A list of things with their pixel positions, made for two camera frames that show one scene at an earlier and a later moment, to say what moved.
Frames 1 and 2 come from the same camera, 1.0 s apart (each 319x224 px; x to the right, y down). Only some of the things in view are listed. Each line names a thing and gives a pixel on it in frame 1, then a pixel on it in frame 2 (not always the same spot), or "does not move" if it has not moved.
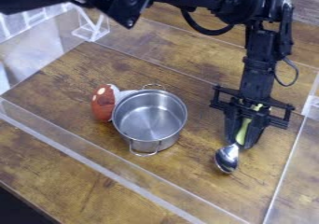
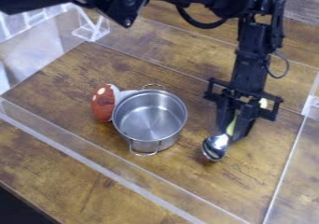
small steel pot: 148,116 does not move
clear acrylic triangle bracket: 91,30 does not move
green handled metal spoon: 227,156 → 215,146
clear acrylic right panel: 293,203 does not move
